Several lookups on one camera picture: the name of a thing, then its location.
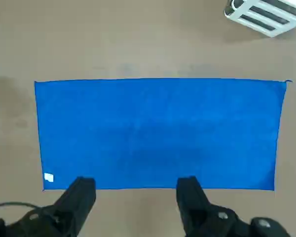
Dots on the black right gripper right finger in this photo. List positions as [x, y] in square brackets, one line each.
[192, 205]

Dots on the blue microfibre towel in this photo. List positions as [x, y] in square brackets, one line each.
[158, 133]

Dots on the white stacked trays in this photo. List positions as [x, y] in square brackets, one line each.
[233, 13]

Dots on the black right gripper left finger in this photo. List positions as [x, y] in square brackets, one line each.
[76, 197]

